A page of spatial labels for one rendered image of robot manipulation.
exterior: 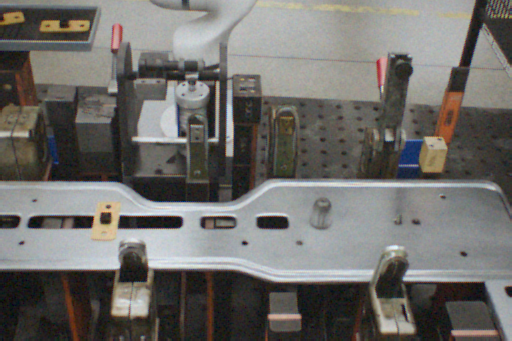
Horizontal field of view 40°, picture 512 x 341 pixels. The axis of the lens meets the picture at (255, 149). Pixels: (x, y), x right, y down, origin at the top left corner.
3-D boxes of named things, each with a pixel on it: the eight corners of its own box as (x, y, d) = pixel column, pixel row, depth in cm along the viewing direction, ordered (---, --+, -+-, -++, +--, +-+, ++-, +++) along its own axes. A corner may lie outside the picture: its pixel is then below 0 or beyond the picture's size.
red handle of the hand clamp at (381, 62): (377, 140, 119) (371, 55, 124) (374, 144, 121) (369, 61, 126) (402, 140, 119) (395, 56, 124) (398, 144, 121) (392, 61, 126)
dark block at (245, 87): (228, 263, 145) (233, 95, 118) (228, 239, 150) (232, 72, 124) (252, 263, 145) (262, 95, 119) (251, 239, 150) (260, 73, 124)
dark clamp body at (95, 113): (84, 283, 139) (59, 129, 116) (93, 235, 150) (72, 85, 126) (139, 283, 140) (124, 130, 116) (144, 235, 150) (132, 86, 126)
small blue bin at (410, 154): (389, 195, 163) (396, 166, 158) (382, 168, 171) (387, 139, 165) (435, 195, 164) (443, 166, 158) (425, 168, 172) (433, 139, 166)
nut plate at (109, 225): (115, 240, 108) (114, 235, 107) (90, 240, 107) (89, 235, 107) (121, 203, 114) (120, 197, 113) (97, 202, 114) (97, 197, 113)
